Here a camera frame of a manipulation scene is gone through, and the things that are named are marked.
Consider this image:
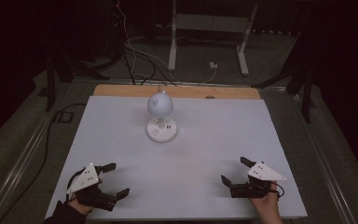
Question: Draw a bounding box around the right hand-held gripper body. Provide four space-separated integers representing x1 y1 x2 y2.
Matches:
228 161 288 200

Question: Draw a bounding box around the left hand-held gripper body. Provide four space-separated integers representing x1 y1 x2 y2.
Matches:
65 162 119 213

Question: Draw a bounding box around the white round desk lamp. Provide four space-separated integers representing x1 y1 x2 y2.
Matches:
145 90 178 144

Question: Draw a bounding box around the person's right hand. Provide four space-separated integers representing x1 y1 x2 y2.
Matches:
249 181 284 224

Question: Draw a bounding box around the person's left hand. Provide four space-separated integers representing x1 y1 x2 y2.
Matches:
67 192 94 217

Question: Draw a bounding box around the white table cover sheet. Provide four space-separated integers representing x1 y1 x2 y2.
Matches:
44 94 309 221

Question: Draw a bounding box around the black tripod stand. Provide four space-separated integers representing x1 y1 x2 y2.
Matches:
38 52 111 112
251 59 318 124

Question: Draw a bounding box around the white metal stand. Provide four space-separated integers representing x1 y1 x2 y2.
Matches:
168 0 259 77

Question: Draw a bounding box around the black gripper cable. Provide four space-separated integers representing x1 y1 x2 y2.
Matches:
65 168 87 196
271 182 286 201

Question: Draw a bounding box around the black floor cable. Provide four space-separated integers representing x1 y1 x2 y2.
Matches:
0 103 88 223

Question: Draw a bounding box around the metal floor rail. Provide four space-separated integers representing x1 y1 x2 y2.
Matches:
290 91 358 224
0 81 73 224

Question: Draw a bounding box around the bundle of black cables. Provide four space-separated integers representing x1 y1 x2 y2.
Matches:
121 41 177 87

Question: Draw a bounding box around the white floor cable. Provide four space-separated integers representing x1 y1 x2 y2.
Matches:
117 0 218 84

